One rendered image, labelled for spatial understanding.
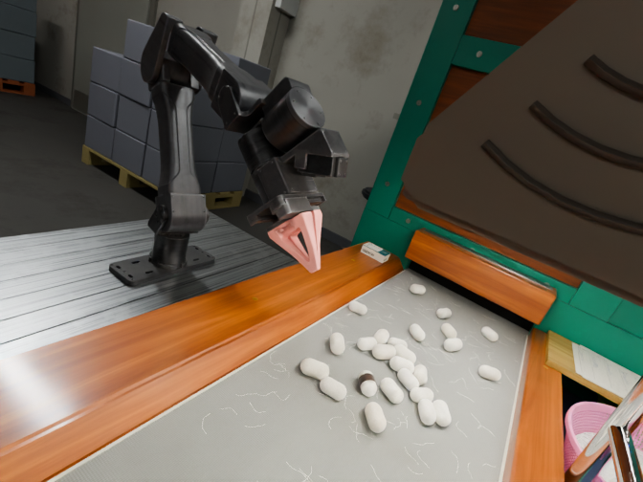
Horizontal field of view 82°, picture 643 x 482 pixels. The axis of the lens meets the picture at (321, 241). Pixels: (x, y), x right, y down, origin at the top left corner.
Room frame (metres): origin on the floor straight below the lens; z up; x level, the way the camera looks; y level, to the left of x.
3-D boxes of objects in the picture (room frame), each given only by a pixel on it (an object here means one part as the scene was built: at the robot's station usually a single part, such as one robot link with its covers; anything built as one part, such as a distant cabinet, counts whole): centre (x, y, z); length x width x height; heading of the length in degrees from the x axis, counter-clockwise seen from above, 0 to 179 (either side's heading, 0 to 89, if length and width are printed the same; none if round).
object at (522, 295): (0.77, -0.34, 0.83); 0.30 x 0.06 x 0.07; 63
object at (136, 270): (0.64, 0.27, 0.71); 0.20 x 0.07 x 0.08; 156
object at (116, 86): (2.95, 1.43, 0.57); 1.10 x 0.73 x 1.14; 66
